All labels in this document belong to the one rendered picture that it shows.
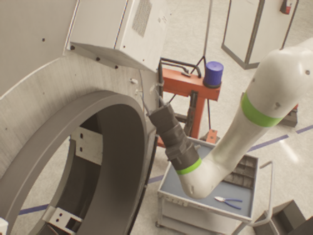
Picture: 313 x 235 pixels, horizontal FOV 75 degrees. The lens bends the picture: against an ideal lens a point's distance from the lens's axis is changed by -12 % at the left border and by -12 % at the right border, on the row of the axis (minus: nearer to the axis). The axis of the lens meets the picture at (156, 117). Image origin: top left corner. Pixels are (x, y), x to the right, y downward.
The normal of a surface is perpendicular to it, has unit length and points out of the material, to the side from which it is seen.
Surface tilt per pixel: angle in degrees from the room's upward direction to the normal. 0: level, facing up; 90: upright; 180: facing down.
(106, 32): 48
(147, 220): 0
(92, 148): 63
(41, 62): 90
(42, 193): 0
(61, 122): 7
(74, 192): 24
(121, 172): 55
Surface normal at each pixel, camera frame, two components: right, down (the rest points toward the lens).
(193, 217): 0.00, -0.71
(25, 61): 0.93, 0.26
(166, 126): -0.22, 0.11
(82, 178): -0.20, -0.22
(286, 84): -0.39, 0.42
